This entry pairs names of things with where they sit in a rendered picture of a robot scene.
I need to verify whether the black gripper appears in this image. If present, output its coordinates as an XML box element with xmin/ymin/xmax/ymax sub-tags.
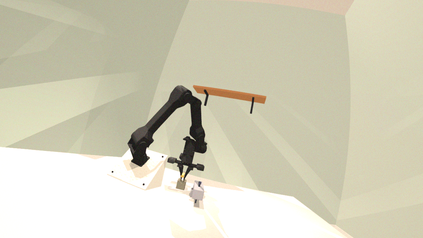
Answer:
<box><xmin>167</xmin><ymin>149</ymin><xmax>205</xmax><ymax>180</ymax></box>

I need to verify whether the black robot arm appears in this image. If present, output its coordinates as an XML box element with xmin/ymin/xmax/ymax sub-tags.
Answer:
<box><xmin>128</xmin><ymin>85</ymin><xmax>207</xmax><ymax>167</ymax></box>

